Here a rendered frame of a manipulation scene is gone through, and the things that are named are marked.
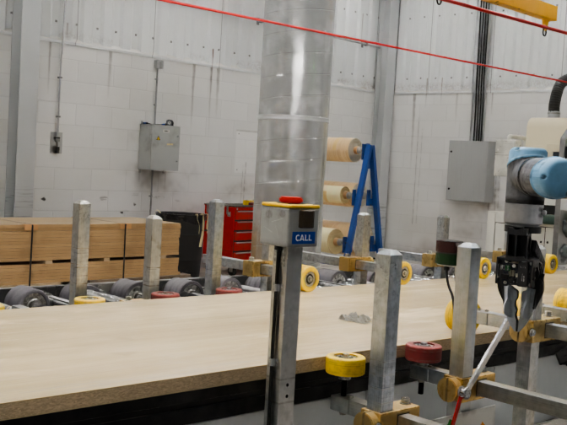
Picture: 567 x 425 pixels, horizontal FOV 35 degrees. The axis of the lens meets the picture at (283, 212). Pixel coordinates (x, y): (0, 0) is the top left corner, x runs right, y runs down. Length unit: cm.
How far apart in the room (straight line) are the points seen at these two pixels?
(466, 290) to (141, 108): 848
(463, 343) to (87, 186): 811
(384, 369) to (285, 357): 26
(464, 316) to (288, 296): 51
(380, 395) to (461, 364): 25
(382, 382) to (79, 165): 818
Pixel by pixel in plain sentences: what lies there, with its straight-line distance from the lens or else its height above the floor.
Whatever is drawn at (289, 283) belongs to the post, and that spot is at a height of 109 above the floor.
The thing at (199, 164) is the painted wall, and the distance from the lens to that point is 1071.
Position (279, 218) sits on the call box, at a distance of 146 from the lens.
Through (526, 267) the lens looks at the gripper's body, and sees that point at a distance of 178.
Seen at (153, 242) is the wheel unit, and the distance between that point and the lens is 263.
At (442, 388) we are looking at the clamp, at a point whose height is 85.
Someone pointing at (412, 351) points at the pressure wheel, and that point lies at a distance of 199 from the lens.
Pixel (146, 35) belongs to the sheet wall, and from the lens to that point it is 1025.
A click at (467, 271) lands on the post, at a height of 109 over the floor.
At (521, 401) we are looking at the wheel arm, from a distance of 188.
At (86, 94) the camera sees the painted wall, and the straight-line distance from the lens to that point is 975.
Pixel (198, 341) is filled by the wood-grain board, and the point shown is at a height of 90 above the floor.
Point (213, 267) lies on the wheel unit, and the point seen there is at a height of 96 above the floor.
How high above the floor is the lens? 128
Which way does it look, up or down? 3 degrees down
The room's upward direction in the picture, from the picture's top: 3 degrees clockwise
